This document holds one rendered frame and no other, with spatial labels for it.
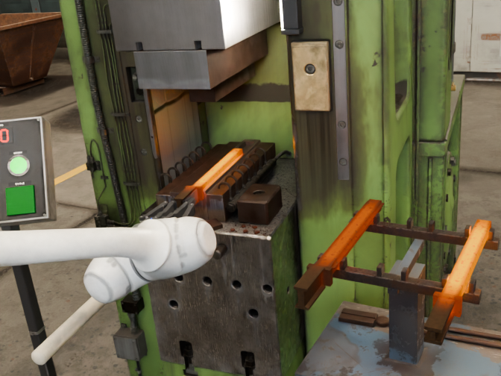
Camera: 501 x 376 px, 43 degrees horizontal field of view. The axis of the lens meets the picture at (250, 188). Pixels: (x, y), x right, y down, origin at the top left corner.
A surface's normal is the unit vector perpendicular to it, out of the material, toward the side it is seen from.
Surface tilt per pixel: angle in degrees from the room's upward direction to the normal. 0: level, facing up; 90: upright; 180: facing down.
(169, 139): 90
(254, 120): 90
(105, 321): 0
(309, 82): 90
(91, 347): 0
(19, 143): 60
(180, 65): 90
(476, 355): 0
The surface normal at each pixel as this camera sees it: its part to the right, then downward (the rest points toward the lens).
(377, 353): -0.08, -0.92
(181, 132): 0.93, 0.06
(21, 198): 0.02, -0.14
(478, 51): -0.47, 0.37
